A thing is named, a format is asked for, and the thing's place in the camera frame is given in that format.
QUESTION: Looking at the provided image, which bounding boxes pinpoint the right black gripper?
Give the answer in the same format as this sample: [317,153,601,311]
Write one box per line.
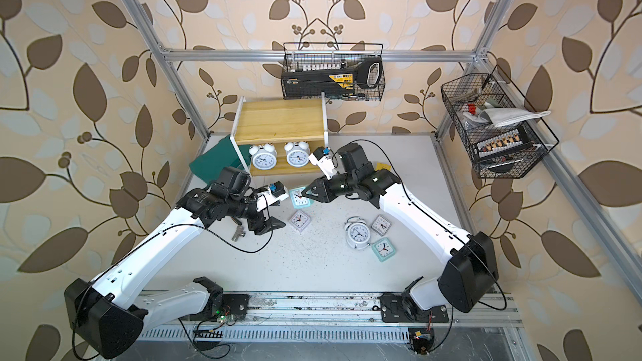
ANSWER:
[303,171,360,202]

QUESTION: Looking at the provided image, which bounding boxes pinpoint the teal square alarm clock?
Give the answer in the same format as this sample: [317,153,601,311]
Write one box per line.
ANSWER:
[289,187,314,209]
[370,237,396,262]

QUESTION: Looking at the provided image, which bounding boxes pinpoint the white twin-bell alarm clock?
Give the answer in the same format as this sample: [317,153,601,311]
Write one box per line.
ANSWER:
[284,141,310,168]
[249,144,278,170]

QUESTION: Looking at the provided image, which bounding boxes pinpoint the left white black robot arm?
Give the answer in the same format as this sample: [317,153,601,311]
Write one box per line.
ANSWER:
[65,167,289,359]

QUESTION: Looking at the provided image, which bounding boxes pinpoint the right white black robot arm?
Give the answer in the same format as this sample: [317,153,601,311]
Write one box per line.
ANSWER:
[303,140,499,313]

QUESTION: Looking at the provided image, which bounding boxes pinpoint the lilac square alarm clock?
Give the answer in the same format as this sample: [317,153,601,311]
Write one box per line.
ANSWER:
[289,209,312,232]

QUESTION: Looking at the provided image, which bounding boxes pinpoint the grey square alarm clock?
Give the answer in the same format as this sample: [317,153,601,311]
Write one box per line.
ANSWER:
[370,216,391,237]

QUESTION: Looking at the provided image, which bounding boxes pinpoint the large white twin-bell clock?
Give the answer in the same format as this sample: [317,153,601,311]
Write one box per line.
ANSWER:
[344,217,371,251]

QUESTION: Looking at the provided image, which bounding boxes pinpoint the yellow cube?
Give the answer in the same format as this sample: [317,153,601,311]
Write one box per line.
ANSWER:
[376,162,392,171]

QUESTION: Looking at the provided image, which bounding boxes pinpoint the black yellow box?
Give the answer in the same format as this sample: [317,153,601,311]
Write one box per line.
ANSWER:
[281,70,355,99]

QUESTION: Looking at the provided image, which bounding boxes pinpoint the white paper booklet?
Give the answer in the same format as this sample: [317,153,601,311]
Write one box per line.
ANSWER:
[480,108,551,128]

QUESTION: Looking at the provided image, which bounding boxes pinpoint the paint tube set box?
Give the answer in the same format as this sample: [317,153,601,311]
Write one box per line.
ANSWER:
[473,127,537,160]

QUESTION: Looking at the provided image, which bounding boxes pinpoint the orange handled pliers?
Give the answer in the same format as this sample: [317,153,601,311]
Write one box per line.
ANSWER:
[232,224,246,242]

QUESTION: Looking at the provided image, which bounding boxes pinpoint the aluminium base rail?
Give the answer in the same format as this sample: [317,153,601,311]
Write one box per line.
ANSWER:
[106,290,523,328]

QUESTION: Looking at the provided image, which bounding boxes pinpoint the black wire basket back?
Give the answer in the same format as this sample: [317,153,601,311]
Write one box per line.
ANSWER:
[280,41,386,101]

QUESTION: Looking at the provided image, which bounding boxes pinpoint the black wire basket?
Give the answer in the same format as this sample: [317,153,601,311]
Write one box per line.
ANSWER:
[441,66,559,179]
[280,41,386,101]

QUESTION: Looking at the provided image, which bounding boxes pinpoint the black handled tool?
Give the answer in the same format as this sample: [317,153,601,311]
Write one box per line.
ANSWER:
[354,58,383,90]

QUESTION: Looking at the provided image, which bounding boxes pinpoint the black wire basket right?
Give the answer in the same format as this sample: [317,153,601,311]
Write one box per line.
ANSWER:
[441,66,559,179]

